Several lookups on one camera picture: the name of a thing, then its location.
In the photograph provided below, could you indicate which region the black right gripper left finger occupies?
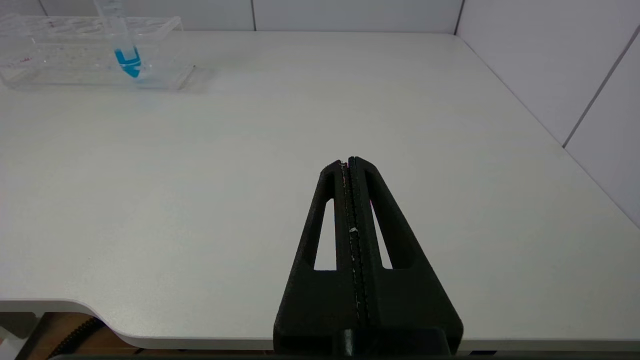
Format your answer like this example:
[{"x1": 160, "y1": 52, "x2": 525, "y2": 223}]
[{"x1": 274, "y1": 159, "x2": 363, "y2": 358}]

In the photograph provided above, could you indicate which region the black corrugated hose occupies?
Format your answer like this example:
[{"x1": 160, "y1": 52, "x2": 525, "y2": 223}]
[{"x1": 49, "y1": 316, "x2": 109, "y2": 359}]

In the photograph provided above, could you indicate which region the clear plastic test tube rack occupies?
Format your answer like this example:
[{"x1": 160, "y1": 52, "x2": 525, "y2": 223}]
[{"x1": 0, "y1": 14, "x2": 196, "y2": 92}]

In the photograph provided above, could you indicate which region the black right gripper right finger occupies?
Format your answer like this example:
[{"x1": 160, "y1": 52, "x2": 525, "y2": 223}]
[{"x1": 349, "y1": 156, "x2": 464, "y2": 358}]

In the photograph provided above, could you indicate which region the test tube with blue pigment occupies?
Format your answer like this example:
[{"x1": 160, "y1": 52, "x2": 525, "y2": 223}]
[{"x1": 95, "y1": 0, "x2": 144, "y2": 80}]

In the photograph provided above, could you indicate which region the white table leg frame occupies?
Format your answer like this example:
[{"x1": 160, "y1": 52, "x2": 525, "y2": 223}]
[{"x1": 0, "y1": 310, "x2": 47, "y2": 360}]

